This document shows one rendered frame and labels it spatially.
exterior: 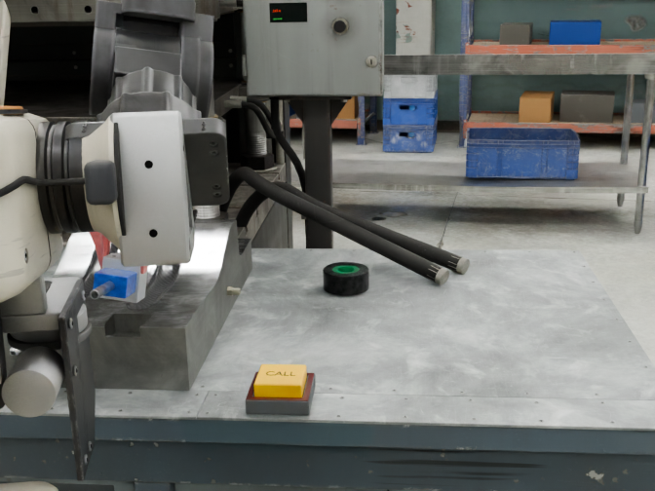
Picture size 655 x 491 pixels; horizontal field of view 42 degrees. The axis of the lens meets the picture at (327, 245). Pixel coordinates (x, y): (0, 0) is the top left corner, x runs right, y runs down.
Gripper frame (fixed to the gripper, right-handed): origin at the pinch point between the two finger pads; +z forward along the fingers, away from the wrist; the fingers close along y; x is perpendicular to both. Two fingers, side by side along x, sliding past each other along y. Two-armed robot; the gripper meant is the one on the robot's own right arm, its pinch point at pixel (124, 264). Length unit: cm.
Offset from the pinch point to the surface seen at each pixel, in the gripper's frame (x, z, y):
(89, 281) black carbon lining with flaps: -19.6, 7.3, 11.0
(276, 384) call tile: 4.9, 11.6, -21.8
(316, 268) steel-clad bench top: -50, 6, -21
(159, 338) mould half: 0.5, 9.0, -5.6
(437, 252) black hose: -50, 0, -43
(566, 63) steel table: -337, -61, -115
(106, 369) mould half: -0.4, 14.4, 1.2
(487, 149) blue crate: -367, -14, -86
